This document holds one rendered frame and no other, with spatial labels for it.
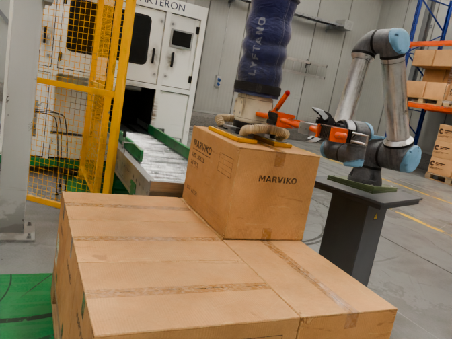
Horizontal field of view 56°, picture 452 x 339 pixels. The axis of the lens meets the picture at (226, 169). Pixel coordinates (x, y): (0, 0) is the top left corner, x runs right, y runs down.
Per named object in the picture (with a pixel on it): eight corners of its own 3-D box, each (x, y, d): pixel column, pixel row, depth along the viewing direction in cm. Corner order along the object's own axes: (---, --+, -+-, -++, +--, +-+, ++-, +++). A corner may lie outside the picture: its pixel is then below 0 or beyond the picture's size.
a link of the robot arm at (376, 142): (364, 163, 253) (370, 134, 251) (390, 169, 239) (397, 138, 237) (348, 161, 243) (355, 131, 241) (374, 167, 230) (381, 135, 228)
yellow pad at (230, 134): (207, 129, 216) (209, 120, 215) (224, 131, 220) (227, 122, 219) (237, 142, 186) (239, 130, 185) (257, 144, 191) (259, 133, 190)
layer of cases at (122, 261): (54, 267, 214) (62, 191, 206) (231, 264, 257) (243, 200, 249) (75, 475, 108) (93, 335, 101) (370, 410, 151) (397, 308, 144)
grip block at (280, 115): (264, 123, 185) (267, 109, 184) (283, 126, 190) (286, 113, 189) (274, 126, 178) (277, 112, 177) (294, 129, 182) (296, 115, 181)
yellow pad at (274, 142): (240, 133, 224) (241, 124, 223) (256, 135, 229) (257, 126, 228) (274, 146, 195) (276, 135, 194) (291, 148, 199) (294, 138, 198)
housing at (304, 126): (296, 132, 167) (298, 120, 166) (310, 134, 170) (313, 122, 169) (307, 135, 160) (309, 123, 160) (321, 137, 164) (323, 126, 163)
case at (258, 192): (181, 197, 233) (193, 125, 225) (246, 201, 249) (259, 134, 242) (223, 239, 179) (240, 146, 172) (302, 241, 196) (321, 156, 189)
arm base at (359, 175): (354, 178, 256) (357, 162, 255) (385, 185, 245) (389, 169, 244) (342, 178, 241) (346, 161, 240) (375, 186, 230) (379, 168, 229)
